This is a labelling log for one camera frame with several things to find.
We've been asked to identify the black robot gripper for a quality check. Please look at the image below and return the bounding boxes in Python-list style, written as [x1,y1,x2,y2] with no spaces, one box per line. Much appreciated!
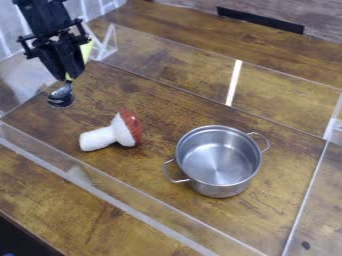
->
[13,0,91,81]

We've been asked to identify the stainless steel pot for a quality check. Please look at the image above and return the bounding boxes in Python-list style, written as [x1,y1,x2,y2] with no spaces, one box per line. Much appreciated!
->
[164,125,270,198]

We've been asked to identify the plush mushroom toy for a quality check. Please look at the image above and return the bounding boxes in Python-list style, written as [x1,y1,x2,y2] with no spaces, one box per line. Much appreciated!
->
[79,109,143,151]

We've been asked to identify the clear acrylic enclosure wall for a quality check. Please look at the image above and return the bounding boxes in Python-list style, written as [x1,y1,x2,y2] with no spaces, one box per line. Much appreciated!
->
[0,88,342,256]

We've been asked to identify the black strip on table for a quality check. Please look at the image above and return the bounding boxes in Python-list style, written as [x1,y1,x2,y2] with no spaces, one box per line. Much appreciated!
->
[217,6,305,34]

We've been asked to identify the clear acrylic triangle stand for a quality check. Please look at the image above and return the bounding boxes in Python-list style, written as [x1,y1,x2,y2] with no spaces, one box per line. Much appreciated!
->
[82,24,118,62]

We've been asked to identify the green handled metal spoon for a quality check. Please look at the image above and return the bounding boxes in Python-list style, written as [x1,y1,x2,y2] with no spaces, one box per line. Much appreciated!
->
[47,40,95,108]

